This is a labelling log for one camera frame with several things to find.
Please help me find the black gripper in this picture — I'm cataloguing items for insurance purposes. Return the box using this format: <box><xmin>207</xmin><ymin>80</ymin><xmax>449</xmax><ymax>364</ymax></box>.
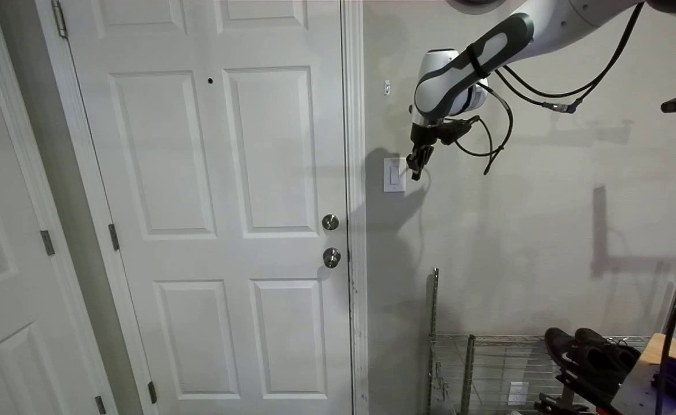
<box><xmin>403</xmin><ymin>116</ymin><xmax>456</xmax><ymax>185</ymax></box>

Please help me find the white wall light switch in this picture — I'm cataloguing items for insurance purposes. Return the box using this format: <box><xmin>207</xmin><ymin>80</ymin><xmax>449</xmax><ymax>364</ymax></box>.
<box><xmin>383</xmin><ymin>155</ymin><xmax>411</xmax><ymax>196</ymax></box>

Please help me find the silver door knob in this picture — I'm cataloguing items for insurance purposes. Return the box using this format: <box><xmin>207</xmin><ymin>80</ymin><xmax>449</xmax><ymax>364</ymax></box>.
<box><xmin>321</xmin><ymin>246</ymin><xmax>343</xmax><ymax>273</ymax></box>

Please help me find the dark round ceiling fixture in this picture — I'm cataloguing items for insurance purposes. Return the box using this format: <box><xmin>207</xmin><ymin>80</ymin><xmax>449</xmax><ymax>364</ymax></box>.
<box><xmin>442</xmin><ymin>0</ymin><xmax>509</xmax><ymax>15</ymax></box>

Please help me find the white six-panel door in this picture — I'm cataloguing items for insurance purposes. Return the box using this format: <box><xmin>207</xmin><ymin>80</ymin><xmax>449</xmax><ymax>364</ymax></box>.
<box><xmin>58</xmin><ymin>0</ymin><xmax>354</xmax><ymax>415</ymax></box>

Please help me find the black equipment at corner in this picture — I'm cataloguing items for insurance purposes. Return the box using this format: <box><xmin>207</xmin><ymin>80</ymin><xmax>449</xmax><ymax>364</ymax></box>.
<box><xmin>566</xmin><ymin>326</ymin><xmax>643</xmax><ymax>409</ymax></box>

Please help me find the light wooden block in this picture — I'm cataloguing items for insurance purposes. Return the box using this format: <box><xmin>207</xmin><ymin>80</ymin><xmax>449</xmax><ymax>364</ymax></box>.
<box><xmin>643</xmin><ymin>333</ymin><xmax>676</xmax><ymax>369</ymax></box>

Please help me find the grey purple device housing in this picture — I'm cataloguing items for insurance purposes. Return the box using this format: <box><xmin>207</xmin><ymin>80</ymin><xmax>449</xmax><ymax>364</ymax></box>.
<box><xmin>611</xmin><ymin>351</ymin><xmax>676</xmax><ymax>415</ymax></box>

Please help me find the white panelled closet door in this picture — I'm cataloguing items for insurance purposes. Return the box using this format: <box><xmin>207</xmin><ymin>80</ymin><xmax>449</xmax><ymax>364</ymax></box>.
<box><xmin>0</xmin><ymin>0</ymin><xmax>113</xmax><ymax>415</ymax></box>

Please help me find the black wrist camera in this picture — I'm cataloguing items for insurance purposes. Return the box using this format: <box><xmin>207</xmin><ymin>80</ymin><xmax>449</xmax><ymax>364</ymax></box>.
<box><xmin>445</xmin><ymin>113</ymin><xmax>482</xmax><ymax>147</ymax></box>

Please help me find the white door frame trim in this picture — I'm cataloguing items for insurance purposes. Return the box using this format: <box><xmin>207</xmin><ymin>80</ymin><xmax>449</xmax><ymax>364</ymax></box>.
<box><xmin>339</xmin><ymin>0</ymin><xmax>371</xmax><ymax>415</ymax></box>

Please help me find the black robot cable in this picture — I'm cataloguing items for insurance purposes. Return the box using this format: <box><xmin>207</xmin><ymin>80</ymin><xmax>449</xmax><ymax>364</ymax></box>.
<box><xmin>453</xmin><ymin>3</ymin><xmax>648</xmax><ymax>178</ymax></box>

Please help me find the metal wire rack shelf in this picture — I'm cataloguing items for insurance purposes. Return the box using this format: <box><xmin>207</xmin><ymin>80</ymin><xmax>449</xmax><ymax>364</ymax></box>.
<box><xmin>425</xmin><ymin>266</ymin><xmax>676</xmax><ymax>415</ymax></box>

